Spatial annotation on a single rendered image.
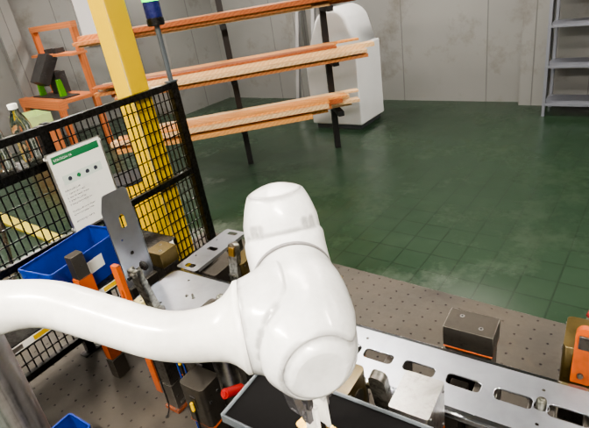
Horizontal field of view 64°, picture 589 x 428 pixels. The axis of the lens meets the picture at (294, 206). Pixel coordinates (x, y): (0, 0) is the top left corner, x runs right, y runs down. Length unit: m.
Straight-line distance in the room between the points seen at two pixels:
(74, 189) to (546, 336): 1.70
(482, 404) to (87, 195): 1.46
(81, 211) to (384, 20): 6.16
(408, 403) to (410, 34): 6.62
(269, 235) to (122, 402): 1.26
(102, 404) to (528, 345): 1.40
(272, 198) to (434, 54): 6.71
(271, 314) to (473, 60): 6.70
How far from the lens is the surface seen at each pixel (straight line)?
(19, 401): 1.03
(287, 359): 0.44
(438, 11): 7.13
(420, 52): 7.30
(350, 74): 6.15
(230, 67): 4.94
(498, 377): 1.20
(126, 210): 1.66
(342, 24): 6.14
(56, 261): 1.84
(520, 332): 1.78
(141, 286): 1.38
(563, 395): 1.19
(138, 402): 1.74
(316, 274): 0.49
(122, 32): 2.06
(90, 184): 1.91
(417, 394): 1.00
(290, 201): 0.58
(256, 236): 0.59
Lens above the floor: 1.85
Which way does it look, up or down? 25 degrees down
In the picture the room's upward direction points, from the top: 9 degrees counter-clockwise
